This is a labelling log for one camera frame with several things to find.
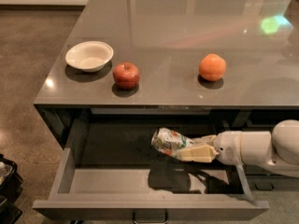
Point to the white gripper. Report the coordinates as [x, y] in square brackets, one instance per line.
[227, 148]

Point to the crushed 7up can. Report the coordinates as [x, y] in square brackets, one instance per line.
[169, 142]

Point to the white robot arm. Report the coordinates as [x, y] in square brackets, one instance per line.
[276, 152]

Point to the open grey top drawer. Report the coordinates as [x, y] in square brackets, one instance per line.
[109, 169]

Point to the grey lower right drawers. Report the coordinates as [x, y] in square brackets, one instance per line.
[247, 177]

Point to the orange fruit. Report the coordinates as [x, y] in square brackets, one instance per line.
[212, 67]

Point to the grey counter cabinet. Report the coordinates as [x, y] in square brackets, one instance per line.
[166, 40]

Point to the red apple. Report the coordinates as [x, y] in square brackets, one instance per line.
[126, 75]

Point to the white ceramic bowl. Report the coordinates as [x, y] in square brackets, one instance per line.
[89, 56]

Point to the black cart at left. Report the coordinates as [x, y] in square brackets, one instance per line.
[10, 183]

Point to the metal drawer handle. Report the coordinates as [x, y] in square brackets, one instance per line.
[150, 218]

